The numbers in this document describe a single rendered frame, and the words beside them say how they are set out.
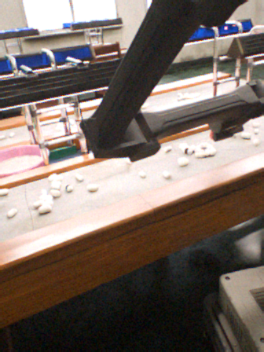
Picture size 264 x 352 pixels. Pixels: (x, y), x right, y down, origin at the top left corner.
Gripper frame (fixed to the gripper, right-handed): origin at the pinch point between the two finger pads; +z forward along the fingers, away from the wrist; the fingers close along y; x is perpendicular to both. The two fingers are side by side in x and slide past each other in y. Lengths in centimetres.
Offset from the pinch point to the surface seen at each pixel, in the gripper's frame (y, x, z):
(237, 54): -24.2, -26.2, -0.2
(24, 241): 64, 11, -1
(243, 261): -34, 54, 68
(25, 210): 62, 1, 14
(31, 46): -28, -328, 396
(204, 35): -51, -63, 41
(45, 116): 37, -56, 78
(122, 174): 27.9, -0.5, 17.2
